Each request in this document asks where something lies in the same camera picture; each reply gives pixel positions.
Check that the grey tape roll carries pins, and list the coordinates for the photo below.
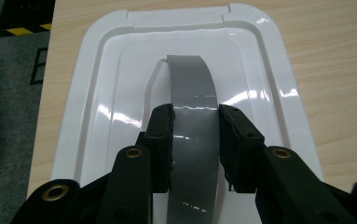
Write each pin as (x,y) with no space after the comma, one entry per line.
(194,140)

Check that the black block with yellow stripes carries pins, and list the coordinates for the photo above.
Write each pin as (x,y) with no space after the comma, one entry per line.
(27,15)

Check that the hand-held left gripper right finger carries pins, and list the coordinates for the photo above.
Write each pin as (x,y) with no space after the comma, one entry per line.
(240,149)

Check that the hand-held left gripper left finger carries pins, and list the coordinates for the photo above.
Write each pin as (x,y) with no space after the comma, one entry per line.
(160,146)

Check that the white plastic container lid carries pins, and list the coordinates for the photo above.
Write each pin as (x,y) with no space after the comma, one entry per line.
(129,77)

